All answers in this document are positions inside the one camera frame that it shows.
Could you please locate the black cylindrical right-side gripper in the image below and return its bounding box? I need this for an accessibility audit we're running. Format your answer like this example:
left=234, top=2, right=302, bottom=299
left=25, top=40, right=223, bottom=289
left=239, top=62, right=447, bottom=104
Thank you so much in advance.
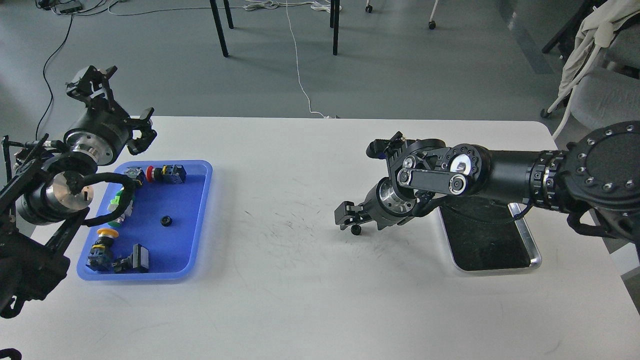
left=334, top=181, right=418, bottom=235

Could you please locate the black cylindrical left-side gripper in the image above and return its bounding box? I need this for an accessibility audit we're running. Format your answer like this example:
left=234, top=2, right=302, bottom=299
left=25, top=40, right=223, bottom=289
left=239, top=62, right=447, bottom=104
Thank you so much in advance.
left=64, top=65, right=158, bottom=166

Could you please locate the small black gear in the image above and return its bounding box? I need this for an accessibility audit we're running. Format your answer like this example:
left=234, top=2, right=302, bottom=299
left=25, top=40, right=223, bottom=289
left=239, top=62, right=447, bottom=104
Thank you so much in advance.
left=160, top=215, right=173, bottom=227

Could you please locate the black right-side robot arm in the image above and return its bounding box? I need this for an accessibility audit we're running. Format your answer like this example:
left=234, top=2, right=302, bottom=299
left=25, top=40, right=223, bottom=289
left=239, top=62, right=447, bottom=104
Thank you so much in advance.
left=334, top=120, right=640, bottom=244

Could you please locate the black left-side robot arm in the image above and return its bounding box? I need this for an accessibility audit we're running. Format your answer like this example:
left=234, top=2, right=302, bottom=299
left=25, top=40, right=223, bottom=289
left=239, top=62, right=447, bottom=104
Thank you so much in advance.
left=0, top=65, right=157, bottom=319

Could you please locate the silver metal tray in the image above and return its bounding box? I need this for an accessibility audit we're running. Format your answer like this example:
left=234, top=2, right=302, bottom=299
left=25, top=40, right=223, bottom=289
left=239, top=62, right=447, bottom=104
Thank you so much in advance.
left=438, top=197, right=542, bottom=275

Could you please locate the blue plastic tray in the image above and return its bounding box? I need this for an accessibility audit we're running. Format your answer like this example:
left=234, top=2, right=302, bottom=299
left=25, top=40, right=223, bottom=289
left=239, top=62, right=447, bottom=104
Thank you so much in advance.
left=76, top=160, right=213, bottom=281

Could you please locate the black power strip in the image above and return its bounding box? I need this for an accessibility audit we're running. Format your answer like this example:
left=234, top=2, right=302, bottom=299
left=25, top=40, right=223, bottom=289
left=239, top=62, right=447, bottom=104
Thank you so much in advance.
left=35, top=0, right=83, bottom=15

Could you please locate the black table leg left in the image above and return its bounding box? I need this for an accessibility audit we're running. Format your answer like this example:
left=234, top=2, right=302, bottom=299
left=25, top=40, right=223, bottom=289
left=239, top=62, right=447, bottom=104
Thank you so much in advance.
left=209, top=0, right=234, bottom=58

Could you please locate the black table leg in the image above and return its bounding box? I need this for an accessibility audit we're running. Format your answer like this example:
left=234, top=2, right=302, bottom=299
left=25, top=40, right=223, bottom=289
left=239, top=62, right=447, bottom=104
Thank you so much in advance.
left=209, top=0, right=234, bottom=58
left=329, top=0, right=341, bottom=56

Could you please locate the white caster leg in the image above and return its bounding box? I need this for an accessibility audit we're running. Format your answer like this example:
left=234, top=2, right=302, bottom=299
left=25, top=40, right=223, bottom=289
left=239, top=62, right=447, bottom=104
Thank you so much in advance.
left=365, top=0, right=439, bottom=30

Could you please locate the black table leg right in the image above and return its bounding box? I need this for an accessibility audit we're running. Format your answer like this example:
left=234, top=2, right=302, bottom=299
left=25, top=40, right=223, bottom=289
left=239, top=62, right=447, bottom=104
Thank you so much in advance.
left=329, top=0, right=341, bottom=56

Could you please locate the grey chair with beige cloth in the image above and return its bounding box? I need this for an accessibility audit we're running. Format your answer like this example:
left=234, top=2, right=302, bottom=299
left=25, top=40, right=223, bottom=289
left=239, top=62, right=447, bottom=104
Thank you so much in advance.
left=541, top=0, right=640, bottom=139

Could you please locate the black grey switch component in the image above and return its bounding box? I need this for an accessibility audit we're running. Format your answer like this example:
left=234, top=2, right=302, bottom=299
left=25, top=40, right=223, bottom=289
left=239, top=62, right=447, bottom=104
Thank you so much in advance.
left=123, top=166, right=146, bottom=189

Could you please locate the black floor cable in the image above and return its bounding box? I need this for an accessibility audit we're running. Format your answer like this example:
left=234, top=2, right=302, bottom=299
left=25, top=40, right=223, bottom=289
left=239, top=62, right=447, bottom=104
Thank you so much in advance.
left=30, top=0, right=121, bottom=146

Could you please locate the red push button switch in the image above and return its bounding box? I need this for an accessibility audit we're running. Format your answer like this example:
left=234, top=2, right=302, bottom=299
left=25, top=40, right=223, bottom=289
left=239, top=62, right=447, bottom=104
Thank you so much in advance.
left=144, top=164, right=186, bottom=185

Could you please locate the green push button switch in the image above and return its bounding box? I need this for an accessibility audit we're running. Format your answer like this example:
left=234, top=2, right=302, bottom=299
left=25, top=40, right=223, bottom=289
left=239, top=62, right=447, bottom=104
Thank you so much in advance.
left=106, top=187, right=137, bottom=231

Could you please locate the yellow push button switch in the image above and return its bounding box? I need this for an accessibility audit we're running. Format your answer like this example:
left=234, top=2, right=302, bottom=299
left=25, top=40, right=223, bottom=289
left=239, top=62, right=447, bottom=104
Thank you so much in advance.
left=86, top=227, right=119, bottom=272

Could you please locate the black switch block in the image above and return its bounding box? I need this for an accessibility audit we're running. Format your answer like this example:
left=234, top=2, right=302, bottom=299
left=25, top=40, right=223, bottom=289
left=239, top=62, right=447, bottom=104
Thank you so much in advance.
left=112, top=243, right=150, bottom=274

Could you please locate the white floor cable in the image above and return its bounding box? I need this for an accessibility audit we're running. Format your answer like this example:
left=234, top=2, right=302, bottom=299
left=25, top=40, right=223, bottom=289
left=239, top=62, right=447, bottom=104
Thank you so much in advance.
left=244, top=0, right=343, bottom=120

